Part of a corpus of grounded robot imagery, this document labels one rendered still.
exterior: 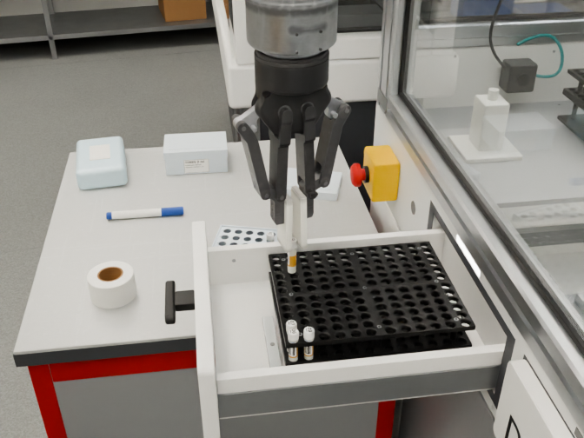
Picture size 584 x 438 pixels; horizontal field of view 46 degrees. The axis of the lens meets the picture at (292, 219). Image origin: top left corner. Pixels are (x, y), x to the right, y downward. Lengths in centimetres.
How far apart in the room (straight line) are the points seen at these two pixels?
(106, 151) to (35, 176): 173
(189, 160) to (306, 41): 77
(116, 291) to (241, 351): 27
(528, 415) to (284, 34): 44
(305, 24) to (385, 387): 40
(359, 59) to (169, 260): 69
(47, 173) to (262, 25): 256
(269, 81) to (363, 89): 95
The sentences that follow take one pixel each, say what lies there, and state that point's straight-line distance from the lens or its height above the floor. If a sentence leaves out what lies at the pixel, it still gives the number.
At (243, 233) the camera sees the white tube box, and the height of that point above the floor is 80.
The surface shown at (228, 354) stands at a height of 84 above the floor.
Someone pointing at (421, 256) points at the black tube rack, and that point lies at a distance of 93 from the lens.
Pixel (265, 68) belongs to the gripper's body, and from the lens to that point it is 68.
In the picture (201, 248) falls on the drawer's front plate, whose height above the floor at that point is 93.
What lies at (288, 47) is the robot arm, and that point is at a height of 122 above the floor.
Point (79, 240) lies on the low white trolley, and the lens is 125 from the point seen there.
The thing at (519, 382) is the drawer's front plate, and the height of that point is 92.
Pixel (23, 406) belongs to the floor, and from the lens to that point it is 207.
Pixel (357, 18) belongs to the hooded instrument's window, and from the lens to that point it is 158.
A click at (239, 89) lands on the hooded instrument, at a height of 85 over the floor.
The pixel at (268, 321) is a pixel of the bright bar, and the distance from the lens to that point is 89.
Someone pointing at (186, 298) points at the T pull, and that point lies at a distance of 84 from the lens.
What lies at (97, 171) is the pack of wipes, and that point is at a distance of 138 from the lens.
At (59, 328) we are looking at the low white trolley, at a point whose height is 76.
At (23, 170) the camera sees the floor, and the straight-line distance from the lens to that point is 322.
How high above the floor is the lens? 143
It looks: 32 degrees down
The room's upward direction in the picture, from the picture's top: straight up
